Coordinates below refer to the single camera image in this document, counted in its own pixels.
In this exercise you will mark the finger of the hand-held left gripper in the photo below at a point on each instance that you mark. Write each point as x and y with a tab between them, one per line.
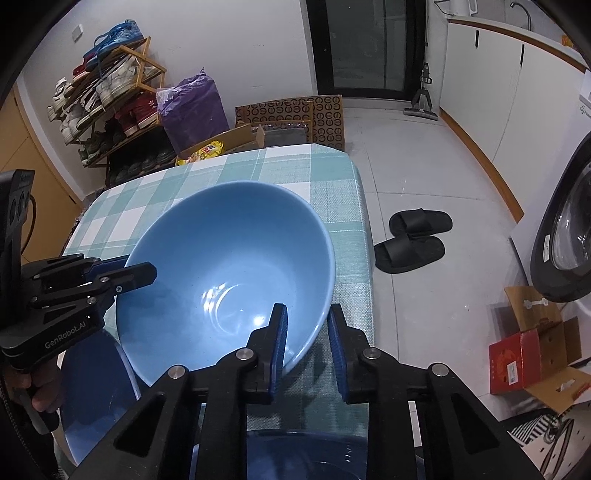
131	277
108	265

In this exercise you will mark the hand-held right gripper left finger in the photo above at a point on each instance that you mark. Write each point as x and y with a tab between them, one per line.
279	350

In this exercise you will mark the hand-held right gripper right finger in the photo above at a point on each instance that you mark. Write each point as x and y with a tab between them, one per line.
336	355

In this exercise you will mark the blue bowl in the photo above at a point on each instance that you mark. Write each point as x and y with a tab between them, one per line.
304	457
221	249
101	406

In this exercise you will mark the person's left hand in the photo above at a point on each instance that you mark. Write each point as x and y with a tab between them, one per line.
46	392

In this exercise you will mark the orange wooden door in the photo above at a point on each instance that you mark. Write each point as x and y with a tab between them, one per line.
41	170

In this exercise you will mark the black slipper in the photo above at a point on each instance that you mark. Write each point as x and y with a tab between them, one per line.
420	221
406	254

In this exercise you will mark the yellow snack packet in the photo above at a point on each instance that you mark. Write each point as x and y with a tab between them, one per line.
207	150

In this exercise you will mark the purple plastic bag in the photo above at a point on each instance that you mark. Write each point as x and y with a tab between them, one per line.
194	115

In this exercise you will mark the open cardboard box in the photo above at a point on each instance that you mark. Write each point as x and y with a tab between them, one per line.
240	138

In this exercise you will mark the red cardboard carton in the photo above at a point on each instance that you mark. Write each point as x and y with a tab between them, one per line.
517	364

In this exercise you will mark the wooden shoe rack with shoes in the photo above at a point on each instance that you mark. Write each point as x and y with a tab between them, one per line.
115	78

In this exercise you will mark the grey plastic-wrapped pack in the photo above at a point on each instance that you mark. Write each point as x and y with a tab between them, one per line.
286	134

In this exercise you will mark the black white patterned mat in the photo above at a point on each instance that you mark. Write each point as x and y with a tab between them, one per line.
549	434

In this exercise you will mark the patterned brown cardboard box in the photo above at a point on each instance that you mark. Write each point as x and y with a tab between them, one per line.
330	124

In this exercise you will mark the white washing machine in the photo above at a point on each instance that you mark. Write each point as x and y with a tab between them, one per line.
568	240

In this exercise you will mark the grey floor mop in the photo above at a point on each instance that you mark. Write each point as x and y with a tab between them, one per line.
422	99

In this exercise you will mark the white base cabinet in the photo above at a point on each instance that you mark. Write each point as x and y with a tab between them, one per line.
498	92

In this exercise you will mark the black framed glass door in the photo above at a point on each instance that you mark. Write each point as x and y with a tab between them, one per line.
360	46

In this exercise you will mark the white electric kettle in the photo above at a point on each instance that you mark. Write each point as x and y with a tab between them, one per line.
461	5

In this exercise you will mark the metal faucet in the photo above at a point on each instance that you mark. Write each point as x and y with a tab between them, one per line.
530	18

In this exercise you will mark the white light switch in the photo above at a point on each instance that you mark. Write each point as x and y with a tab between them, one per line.
77	31

